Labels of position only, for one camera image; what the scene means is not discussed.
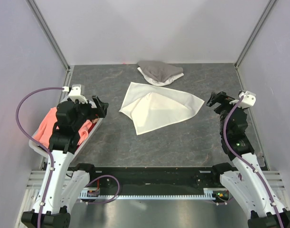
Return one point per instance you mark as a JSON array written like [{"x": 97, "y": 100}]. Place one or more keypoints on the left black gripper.
[{"x": 94, "y": 112}]

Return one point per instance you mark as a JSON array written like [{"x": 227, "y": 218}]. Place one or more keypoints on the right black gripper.
[{"x": 221, "y": 97}]

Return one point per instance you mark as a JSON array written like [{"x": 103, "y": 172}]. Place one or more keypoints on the white cloth napkin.
[{"x": 151, "y": 107}]

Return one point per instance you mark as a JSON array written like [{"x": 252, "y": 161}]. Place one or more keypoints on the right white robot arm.
[{"x": 244, "y": 179}]

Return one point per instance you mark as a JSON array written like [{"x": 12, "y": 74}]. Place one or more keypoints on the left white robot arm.
[{"x": 55, "y": 201}]

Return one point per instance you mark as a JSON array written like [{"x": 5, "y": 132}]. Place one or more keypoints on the red item in basket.
[{"x": 91, "y": 128}]

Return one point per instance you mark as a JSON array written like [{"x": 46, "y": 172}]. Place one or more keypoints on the grey folded cloth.
[{"x": 158, "y": 70}]

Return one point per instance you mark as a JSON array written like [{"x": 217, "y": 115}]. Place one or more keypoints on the pink cloth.
[{"x": 46, "y": 127}]

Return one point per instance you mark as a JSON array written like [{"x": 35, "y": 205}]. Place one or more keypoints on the white plastic basket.
[{"x": 63, "y": 142}]

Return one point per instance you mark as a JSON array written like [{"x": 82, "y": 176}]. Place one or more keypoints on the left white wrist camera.
[{"x": 75, "y": 94}]

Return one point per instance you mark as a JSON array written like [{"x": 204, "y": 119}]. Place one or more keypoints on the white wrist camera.
[
  {"x": 246, "y": 100},
  {"x": 75, "y": 94}
]

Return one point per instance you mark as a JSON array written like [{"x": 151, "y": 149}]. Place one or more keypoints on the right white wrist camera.
[{"x": 246, "y": 100}]

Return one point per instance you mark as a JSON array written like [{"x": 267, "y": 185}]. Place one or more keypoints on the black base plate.
[{"x": 154, "y": 181}]

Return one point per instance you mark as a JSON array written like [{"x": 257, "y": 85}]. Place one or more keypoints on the white cable duct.
[{"x": 206, "y": 195}]

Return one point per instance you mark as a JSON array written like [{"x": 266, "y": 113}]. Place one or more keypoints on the right aluminium frame post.
[{"x": 257, "y": 28}]

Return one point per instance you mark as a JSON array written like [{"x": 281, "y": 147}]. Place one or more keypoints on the aluminium frame post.
[
  {"x": 48, "y": 33},
  {"x": 257, "y": 28}
]

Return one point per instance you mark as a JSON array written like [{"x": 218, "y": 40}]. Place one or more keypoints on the left aluminium frame post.
[{"x": 48, "y": 33}]

